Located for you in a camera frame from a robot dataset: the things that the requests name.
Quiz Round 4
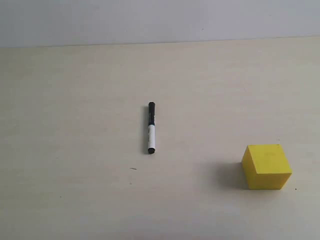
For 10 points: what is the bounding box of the black and white marker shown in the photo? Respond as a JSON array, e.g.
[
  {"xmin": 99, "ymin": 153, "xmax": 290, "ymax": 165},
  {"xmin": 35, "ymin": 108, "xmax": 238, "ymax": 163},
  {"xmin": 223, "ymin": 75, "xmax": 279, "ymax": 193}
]
[{"xmin": 147, "ymin": 101, "xmax": 156, "ymax": 154}]

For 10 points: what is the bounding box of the yellow cube block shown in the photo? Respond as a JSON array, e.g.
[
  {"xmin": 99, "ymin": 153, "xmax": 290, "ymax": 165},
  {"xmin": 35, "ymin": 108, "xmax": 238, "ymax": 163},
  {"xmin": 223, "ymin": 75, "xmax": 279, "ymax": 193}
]
[{"xmin": 241, "ymin": 144, "xmax": 292, "ymax": 190}]

